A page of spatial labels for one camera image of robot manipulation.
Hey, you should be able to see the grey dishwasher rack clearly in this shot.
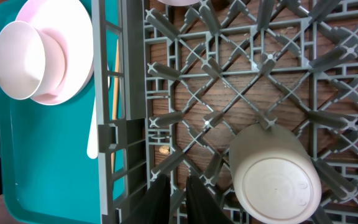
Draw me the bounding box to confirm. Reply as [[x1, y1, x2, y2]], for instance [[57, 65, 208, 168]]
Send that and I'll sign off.
[[91, 1, 358, 223]]

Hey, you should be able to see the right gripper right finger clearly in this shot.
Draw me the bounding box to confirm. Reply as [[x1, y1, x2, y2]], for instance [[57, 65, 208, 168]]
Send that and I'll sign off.
[[186, 175, 233, 224]]

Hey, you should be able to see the teal serving tray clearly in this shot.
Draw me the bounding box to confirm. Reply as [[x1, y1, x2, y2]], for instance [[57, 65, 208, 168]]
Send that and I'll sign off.
[[0, 0, 127, 224]]

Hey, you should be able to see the white cup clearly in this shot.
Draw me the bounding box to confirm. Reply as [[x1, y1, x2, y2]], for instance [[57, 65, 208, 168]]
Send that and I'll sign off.
[[229, 124, 322, 223]]

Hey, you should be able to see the white plastic fork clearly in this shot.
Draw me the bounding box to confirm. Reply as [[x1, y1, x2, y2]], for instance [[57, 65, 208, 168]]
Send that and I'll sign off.
[[86, 65, 111, 160]]

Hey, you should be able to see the white round plate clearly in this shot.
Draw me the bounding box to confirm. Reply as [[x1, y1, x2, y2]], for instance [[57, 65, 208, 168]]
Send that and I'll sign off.
[[16, 0, 94, 105]]

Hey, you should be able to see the wooden chopstick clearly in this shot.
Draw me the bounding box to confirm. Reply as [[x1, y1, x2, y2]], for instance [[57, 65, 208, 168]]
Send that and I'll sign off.
[[111, 41, 120, 172]]

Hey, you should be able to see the small white bowl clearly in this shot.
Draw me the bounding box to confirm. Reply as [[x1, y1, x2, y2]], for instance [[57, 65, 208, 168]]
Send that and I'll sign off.
[[0, 21, 65, 100]]

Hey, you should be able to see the pink bowl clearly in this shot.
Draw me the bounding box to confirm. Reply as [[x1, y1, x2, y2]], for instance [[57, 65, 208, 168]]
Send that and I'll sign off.
[[158, 0, 200, 6]]

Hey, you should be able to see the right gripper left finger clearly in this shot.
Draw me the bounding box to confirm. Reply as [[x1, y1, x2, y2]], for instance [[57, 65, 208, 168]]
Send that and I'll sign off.
[[122, 174, 170, 224]]

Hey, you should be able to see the food crumb in rack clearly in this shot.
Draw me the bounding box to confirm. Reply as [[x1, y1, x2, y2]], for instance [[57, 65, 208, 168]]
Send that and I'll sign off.
[[158, 145, 170, 155]]

